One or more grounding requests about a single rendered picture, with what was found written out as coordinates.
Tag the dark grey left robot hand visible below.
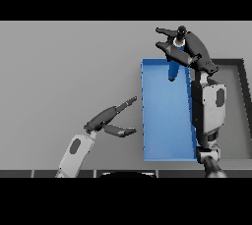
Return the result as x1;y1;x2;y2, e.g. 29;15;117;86
83;95;139;139

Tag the blue pipe with dark end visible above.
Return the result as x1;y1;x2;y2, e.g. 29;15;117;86
167;25;188;83

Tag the blue bin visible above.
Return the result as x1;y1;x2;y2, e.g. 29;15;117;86
140;58;199;163

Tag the dark grey bin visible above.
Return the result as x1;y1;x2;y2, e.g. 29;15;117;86
210;58;252;162

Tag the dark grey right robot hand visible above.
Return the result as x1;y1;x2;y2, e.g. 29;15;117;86
155;27;221;76

